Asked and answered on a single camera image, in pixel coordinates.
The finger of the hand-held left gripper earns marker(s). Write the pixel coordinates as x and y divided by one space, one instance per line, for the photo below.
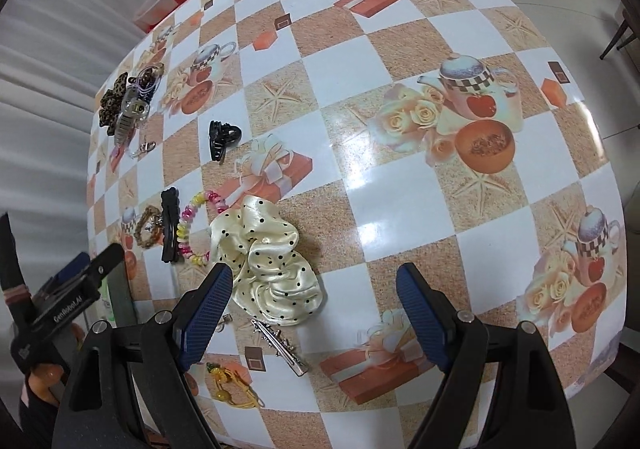
97 266
12 259

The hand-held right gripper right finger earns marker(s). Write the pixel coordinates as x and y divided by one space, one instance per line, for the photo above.
425 316

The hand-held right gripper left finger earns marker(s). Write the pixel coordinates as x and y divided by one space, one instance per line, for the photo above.
202 316

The shallow beige tray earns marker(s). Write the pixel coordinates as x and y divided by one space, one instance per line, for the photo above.
120 299

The silver hair clip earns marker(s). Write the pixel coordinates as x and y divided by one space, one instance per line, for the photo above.
280 346

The black scalloped hair clip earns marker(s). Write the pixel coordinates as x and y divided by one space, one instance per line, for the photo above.
170 224

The cream polka-dot scrunchie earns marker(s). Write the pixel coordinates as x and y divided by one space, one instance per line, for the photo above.
265 259

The person's left hand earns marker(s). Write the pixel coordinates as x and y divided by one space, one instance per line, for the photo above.
45 381

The small silver clip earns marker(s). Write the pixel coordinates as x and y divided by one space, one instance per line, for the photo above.
227 319

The checkered printed tablecloth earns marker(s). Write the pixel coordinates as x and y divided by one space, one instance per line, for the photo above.
400 194

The leopard print scrunchie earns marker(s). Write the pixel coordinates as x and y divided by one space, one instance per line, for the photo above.
111 101

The black hair claw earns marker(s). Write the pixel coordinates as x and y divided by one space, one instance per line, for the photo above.
221 139

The white curtain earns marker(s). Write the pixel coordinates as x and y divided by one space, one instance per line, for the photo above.
50 79

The clear plastic bucket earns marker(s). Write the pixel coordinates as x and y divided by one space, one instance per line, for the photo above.
152 11

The metal frame chair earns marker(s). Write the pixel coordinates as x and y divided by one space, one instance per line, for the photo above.
620 31

